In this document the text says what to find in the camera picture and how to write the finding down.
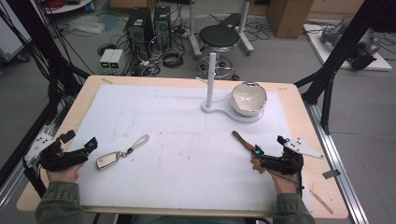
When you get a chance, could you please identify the green orange brown keychain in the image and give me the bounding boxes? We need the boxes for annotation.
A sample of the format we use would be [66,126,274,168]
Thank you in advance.
[231,130,266,175]

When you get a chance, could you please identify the person's left hand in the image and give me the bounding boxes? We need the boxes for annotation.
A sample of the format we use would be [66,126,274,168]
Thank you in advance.
[46,161,86,184]

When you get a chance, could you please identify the white table mat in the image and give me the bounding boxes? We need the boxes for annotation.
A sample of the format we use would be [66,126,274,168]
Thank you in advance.
[66,84,314,213]

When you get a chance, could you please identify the brown cardboard box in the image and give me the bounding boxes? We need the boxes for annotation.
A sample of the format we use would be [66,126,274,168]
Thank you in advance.
[266,0,316,39]

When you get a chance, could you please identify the small black computer tower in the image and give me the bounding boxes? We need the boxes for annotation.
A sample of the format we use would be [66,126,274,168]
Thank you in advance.
[152,5,173,50]

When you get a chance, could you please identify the thick black corrugated cable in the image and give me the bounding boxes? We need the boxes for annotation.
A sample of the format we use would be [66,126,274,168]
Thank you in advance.
[21,158,49,199]

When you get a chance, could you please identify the silver car key with strap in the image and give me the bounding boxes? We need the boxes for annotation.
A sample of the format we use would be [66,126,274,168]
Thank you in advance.
[95,133,151,172]

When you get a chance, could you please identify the aluminium rail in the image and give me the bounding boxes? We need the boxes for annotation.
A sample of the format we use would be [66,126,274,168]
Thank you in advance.
[0,123,58,214]
[305,102,370,224]

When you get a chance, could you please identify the clear plastic bag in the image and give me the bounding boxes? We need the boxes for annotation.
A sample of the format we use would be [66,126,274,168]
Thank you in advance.
[67,14,106,35]

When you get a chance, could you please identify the large black computer tower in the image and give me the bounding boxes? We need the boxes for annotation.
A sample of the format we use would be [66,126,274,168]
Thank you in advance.
[125,7,154,61]

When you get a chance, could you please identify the thin wooden stick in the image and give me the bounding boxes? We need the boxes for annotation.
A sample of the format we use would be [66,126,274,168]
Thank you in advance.
[308,189,334,216]

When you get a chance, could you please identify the white ceramic bowl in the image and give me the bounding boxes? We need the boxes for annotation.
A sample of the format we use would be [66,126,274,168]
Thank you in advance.
[230,81,268,118]

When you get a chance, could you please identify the round white table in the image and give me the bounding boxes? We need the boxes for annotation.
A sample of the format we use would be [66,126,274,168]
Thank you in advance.
[42,0,94,15]

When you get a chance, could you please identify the grey tape piece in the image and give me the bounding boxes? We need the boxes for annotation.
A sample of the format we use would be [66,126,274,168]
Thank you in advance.
[321,169,342,180]

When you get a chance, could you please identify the white bench power supply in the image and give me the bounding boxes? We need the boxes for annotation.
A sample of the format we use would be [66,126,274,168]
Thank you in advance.
[108,49,124,76]
[99,49,115,76]

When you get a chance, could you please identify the white board with grey machine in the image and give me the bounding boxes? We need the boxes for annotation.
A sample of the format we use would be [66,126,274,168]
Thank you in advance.
[303,21,393,72]

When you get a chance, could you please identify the black frame with cables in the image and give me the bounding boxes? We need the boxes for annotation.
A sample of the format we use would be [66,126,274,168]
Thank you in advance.
[0,0,92,125]

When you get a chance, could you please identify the coiled black cable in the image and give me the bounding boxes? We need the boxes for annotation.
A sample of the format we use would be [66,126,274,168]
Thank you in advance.
[161,49,185,69]

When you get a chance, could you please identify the person's right hand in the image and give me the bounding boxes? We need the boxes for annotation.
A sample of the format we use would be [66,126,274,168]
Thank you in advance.
[268,169,302,196]

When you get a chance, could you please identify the white key stand with pole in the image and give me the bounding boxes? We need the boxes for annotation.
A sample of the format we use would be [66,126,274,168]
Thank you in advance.
[195,52,265,124]

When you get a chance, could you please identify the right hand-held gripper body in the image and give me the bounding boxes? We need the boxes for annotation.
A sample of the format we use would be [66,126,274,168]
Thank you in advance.
[259,134,325,175]

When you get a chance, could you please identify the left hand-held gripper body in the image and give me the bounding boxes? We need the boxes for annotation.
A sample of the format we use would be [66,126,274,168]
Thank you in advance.
[23,130,91,173]

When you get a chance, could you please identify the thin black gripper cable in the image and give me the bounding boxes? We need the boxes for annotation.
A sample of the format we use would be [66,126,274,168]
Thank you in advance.
[269,155,305,198]

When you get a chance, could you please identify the black metal frame struts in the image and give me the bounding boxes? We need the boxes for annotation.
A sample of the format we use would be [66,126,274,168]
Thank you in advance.
[293,0,396,136]

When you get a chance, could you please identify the black round stool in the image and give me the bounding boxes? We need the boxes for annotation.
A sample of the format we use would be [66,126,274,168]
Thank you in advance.
[197,24,241,81]

